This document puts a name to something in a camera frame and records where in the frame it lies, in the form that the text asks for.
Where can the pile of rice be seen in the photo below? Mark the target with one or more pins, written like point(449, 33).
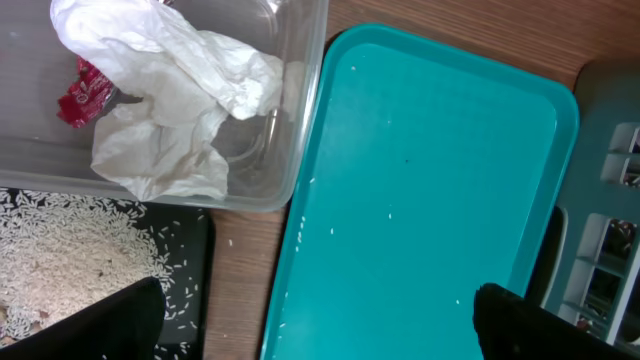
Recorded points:
point(65, 260)

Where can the grey dishwasher rack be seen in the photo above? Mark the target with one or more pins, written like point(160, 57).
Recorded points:
point(590, 278)

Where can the red foil wrapper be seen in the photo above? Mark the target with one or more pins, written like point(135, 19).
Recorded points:
point(87, 97)

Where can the clear plastic waste bin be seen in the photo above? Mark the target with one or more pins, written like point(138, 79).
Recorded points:
point(41, 152)

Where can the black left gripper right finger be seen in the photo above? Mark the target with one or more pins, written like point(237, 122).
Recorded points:
point(509, 327)

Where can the teal serving tray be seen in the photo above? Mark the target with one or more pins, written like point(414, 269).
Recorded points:
point(429, 171)

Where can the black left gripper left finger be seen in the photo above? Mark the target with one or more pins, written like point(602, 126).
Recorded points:
point(124, 325)

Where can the white napkin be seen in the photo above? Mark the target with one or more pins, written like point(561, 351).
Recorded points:
point(186, 83)

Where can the black waste tray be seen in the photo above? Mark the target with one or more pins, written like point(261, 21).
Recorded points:
point(195, 260)

